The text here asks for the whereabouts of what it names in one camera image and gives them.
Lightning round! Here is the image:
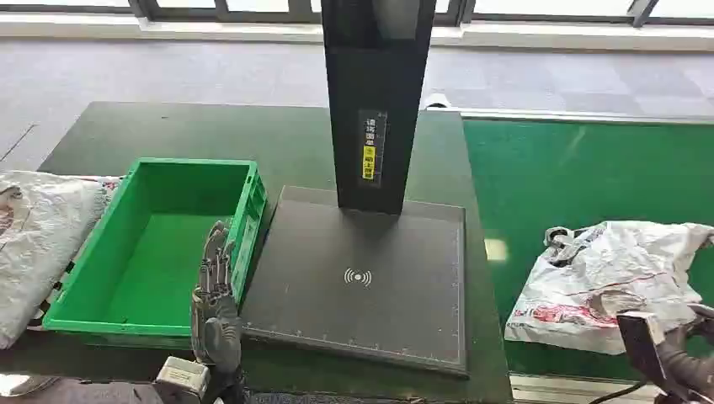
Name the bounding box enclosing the silver conveyor rail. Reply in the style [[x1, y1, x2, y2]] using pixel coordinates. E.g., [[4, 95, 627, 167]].
[[510, 373, 665, 404], [424, 93, 714, 125]]

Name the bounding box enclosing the dark right wrist camera box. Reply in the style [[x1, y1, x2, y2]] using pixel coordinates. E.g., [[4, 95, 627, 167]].
[[615, 311, 669, 387]]

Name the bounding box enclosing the dark window frame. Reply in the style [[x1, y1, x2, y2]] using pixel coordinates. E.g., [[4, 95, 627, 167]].
[[0, 0, 714, 28]]

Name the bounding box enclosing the white crumpled parcel bag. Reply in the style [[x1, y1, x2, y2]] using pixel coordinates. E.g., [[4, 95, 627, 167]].
[[0, 170, 123, 351]]

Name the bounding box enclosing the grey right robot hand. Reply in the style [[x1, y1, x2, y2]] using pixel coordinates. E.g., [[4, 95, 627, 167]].
[[687, 303, 714, 336]]

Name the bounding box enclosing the black scanner column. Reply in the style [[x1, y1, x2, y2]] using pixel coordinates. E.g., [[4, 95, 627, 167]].
[[320, 0, 438, 215]]

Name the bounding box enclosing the green conveyor belt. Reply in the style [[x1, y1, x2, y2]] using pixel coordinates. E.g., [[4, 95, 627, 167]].
[[462, 118, 714, 381]]

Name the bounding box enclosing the dark scanner base plate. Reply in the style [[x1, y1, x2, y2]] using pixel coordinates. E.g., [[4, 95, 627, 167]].
[[241, 185, 468, 377]]

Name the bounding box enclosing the green plastic crate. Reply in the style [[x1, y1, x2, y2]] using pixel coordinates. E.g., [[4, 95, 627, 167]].
[[42, 157, 269, 349]]

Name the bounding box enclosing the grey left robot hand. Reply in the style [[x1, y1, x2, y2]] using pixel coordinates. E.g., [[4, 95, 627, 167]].
[[190, 220, 244, 381]]

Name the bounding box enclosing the white parcel bag SF logo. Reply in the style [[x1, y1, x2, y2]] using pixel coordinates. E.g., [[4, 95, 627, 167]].
[[504, 221, 714, 356]]

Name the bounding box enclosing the black cable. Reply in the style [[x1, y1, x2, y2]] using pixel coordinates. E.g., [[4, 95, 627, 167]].
[[588, 381, 648, 404]]

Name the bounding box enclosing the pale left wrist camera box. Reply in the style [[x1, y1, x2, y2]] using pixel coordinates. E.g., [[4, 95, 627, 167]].
[[154, 356, 211, 401]]

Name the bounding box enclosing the black and yellow label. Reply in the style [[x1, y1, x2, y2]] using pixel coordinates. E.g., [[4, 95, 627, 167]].
[[357, 109, 388, 188]]

